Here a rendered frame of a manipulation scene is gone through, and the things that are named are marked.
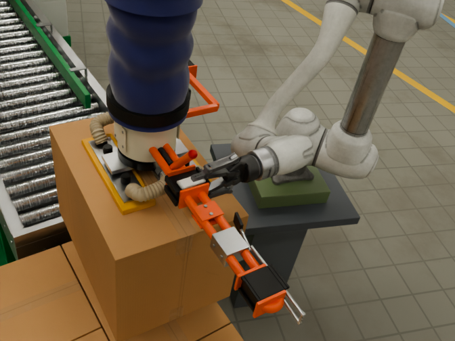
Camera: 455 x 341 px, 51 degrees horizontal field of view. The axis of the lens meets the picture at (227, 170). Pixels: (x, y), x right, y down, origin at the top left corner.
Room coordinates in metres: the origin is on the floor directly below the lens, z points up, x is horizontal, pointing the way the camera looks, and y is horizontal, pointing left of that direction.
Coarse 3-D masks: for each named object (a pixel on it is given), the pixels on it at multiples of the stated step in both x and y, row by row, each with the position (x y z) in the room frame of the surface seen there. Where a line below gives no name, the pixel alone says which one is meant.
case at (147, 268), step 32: (64, 128) 1.21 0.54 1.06; (64, 160) 1.06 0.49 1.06; (64, 192) 1.10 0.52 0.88; (96, 192) 0.95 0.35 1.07; (96, 224) 0.84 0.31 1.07; (128, 224) 0.85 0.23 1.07; (160, 224) 0.87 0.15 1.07; (192, 224) 0.90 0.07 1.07; (96, 256) 0.85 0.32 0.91; (128, 256) 0.75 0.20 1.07; (160, 256) 0.80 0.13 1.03; (192, 256) 0.87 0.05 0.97; (96, 288) 0.87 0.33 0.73; (128, 288) 0.75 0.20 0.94; (160, 288) 0.81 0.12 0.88; (192, 288) 0.87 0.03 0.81; (224, 288) 0.95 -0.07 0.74; (128, 320) 0.75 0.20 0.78; (160, 320) 0.81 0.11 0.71
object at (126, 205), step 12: (84, 144) 1.13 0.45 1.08; (108, 144) 1.11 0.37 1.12; (96, 156) 1.08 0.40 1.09; (96, 168) 1.04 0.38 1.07; (108, 180) 0.99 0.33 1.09; (120, 180) 0.99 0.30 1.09; (132, 180) 1.00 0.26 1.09; (120, 192) 0.94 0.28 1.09; (120, 204) 0.90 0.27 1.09; (132, 204) 0.91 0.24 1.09; (144, 204) 0.92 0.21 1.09
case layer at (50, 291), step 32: (32, 256) 1.06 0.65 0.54; (64, 256) 1.09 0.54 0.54; (0, 288) 0.91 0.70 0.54; (32, 288) 0.93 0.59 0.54; (64, 288) 0.96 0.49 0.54; (0, 320) 0.79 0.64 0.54; (32, 320) 0.82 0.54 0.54; (64, 320) 0.84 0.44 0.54; (96, 320) 0.86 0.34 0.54; (192, 320) 0.93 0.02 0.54; (224, 320) 0.96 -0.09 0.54
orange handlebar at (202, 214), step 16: (192, 80) 1.42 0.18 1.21; (208, 96) 1.33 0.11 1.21; (192, 112) 1.23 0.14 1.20; (208, 112) 1.27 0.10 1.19; (160, 160) 0.98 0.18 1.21; (192, 208) 0.82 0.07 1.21; (208, 208) 0.83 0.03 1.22; (208, 224) 0.78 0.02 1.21; (224, 224) 0.79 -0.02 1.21; (240, 272) 0.66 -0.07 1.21; (272, 304) 0.59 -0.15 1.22
